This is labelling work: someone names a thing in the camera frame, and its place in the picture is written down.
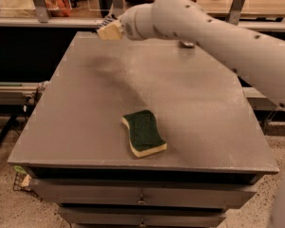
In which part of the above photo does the small wire basket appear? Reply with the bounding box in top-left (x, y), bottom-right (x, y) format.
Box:
top-left (12, 172), bottom-right (38, 198)

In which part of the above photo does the red soda can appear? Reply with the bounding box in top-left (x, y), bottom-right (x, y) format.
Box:
top-left (180, 40), bottom-right (195, 48)

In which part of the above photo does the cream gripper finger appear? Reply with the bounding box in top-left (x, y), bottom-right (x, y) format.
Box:
top-left (97, 20), bottom-right (123, 40)

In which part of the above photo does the grey conveyor rail left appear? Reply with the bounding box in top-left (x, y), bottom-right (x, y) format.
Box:
top-left (0, 82), bottom-right (39, 105)

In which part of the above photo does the metal shelf rail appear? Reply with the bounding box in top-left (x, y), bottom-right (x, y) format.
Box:
top-left (0, 17), bottom-right (285, 32)

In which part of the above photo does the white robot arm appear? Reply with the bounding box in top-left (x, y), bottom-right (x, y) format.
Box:
top-left (97, 0), bottom-right (285, 112)

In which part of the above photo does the upper grey drawer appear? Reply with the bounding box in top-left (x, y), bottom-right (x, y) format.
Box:
top-left (29, 179), bottom-right (257, 209)

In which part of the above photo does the orange snack bag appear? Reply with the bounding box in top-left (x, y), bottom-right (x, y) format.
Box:
top-left (45, 0), bottom-right (71, 17)

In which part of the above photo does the green and yellow sponge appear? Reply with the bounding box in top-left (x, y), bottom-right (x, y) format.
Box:
top-left (123, 110), bottom-right (167, 158)

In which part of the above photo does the lower grey drawer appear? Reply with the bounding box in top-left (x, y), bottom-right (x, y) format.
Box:
top-left (58, 207), bottom-right (226, 228)

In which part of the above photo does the grey drawer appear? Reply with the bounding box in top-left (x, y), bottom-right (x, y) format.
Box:
top-left (58, 207), bottom-right (226, 228)
top-left (29, 179), bottom-right (257, 209)

